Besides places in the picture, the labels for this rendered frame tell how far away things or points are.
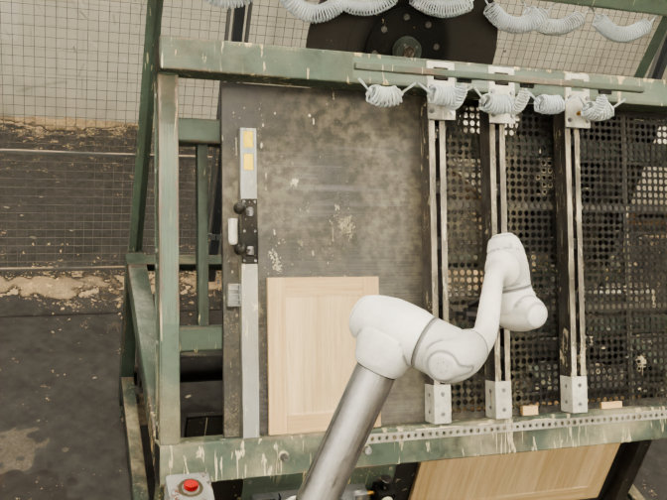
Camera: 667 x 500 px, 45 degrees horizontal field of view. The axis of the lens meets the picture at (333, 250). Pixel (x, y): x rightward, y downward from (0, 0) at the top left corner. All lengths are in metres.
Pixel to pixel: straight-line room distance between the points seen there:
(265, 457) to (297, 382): 0.25
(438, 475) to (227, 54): 1.74
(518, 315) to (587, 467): 1.34
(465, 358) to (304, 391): 0.84
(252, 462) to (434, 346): 0.88
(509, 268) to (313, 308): 0.64
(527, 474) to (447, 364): 1.64
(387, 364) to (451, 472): 1.36
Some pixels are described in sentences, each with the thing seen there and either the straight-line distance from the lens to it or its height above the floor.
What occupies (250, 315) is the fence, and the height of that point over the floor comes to 1.21.
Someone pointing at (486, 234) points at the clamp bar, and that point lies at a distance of 2.78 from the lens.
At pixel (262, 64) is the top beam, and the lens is 2.50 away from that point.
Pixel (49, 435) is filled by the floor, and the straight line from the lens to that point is 3.85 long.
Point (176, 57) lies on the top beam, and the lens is 2.45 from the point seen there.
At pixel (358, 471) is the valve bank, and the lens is 2.63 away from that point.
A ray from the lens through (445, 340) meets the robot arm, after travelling 1.83.
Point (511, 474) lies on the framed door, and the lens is 3.36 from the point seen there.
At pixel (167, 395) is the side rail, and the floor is 1.03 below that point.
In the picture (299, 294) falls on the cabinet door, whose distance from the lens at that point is 2.52.
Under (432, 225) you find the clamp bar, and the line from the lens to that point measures 2.64.
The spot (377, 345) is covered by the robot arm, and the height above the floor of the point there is 1.52.
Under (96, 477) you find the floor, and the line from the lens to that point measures 3.64.
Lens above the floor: 2.56
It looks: 28 degrees down
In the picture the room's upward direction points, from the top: 11 degrees clockwise
